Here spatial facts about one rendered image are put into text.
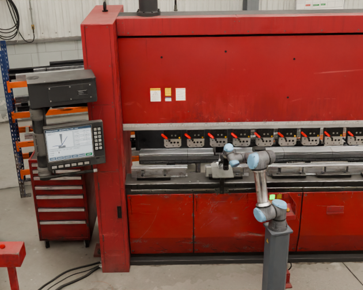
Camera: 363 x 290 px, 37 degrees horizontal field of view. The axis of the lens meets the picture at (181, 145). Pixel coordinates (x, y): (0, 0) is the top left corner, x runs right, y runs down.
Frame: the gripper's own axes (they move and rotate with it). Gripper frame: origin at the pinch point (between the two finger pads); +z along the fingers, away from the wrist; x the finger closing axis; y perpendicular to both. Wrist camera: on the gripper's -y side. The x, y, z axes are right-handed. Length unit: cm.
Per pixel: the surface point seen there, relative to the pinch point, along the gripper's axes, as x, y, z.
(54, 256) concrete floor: 159, -41, 98
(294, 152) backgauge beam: -72, 17, 19
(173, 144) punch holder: 42.7, 20.7, -8.3
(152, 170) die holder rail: 61, 7, 14
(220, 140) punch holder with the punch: 1.4, 19.0, -13.8
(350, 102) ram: -107, 31, -47
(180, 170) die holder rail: 36.8, 4.4, 13.1
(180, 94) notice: 36, 50, -43
